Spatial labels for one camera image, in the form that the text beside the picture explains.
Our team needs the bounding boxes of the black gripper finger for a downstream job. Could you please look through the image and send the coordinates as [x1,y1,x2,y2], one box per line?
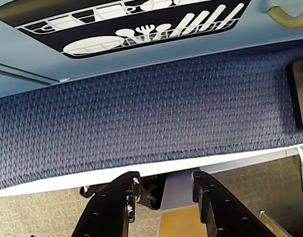
[71,170,142,237]
[191,170,291,237]

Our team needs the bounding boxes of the grey table leg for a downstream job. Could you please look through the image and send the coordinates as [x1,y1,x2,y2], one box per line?
[160,171,200,237]

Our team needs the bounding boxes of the blue woven table mat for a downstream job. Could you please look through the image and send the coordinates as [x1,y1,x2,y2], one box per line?
[0,39,303,193]

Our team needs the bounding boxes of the dishwasher door with rack print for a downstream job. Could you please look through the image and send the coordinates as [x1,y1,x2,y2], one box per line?
[0,0,303,83]

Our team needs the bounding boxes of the blue toy kitchen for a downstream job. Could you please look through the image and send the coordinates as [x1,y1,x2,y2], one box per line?
[0,0,303,99]

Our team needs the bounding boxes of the gold dishwasher door handle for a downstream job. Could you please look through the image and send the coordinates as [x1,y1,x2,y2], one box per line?
[266,5,303,28]

